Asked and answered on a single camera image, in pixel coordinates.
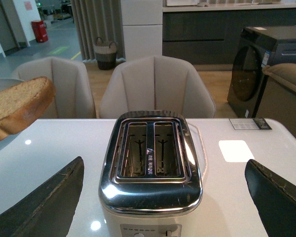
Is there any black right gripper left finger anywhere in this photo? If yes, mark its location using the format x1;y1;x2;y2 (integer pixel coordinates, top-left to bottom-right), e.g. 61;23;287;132
0;157;84;237

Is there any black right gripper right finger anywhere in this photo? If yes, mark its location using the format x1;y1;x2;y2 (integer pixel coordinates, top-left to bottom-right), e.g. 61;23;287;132
245;159;296;237

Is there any brown bread slice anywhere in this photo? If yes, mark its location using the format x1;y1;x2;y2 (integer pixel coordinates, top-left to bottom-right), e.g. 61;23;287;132
0;77;56;141

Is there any label card on table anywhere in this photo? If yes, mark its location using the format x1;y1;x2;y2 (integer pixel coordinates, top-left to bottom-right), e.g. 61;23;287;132
229;118;272;130

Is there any white chrome toaster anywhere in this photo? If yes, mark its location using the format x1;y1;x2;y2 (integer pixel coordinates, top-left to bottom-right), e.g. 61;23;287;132
99;111;206;237

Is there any beige left chair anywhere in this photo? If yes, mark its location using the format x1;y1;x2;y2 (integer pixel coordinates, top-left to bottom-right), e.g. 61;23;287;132
11;57;96;119

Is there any beige chair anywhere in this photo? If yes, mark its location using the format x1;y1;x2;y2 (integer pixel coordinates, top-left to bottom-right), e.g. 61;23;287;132
11;57;96;119
100;55;216;119

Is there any beige sofa armrest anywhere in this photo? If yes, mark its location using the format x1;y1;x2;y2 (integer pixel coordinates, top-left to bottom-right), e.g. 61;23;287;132
262;63;296;93

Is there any dark washing machine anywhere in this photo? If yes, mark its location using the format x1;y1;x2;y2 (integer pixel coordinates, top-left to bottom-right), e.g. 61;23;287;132
227;26;296;118

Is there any beige right chair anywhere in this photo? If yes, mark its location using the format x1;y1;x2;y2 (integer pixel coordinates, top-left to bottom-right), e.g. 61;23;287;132
100;55;216;119

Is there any red cabinet box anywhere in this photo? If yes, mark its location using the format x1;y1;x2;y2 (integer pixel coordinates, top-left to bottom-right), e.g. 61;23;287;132
31;20;48;43

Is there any dark grey kitchen counter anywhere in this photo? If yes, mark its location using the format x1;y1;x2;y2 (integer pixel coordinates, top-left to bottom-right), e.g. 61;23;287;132
162;4;296;65

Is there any grey pleated curtain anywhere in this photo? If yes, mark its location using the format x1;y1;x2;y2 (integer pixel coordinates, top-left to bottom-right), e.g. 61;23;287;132
71;0;125;60

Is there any white pillar cabinet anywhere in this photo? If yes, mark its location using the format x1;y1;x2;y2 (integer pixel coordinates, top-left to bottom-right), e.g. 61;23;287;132
120;0;163;61

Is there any white microwave oven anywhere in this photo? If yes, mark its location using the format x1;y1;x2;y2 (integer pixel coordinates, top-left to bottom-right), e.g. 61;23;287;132
165;0;200;7

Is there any woven basket with handles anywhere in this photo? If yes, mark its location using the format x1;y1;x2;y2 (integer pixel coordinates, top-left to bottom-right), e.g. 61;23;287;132
94;37;117;70

